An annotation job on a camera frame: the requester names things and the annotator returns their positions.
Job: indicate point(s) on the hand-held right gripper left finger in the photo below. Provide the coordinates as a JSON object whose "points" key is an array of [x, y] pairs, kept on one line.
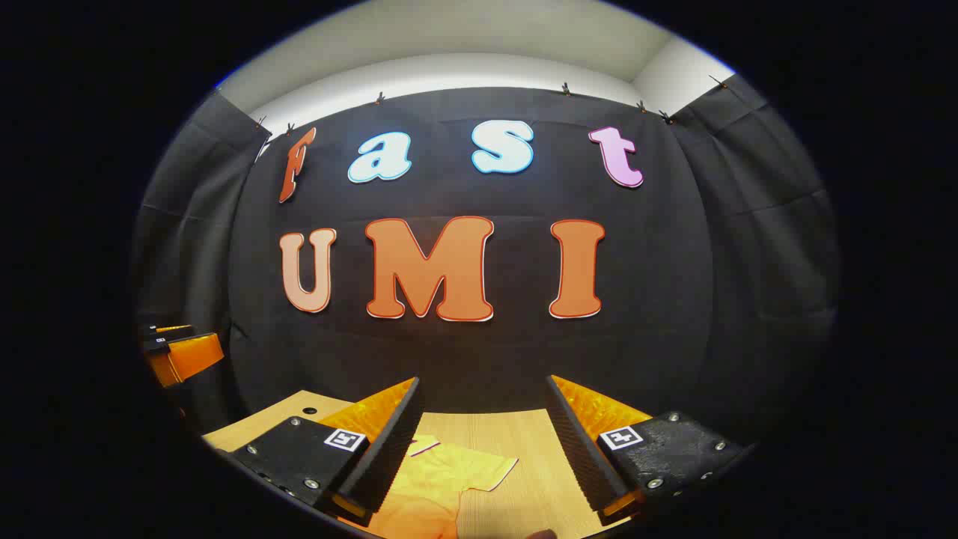
{"points": [[389, 449]]}

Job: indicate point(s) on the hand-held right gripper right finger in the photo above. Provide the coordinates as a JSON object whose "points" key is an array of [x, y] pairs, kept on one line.
{"points": [[580, 449]]}

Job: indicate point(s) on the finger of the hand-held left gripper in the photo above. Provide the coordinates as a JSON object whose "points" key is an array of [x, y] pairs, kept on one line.
{"points": [[191, 358], [168, 329]]}

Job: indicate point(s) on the orange polo T-shirt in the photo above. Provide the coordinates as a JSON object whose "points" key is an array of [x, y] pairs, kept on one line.
{"points": [[441, 471]]}

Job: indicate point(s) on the black backdrop cloth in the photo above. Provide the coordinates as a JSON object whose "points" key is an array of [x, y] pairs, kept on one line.
{"points": [[524, 352]]}

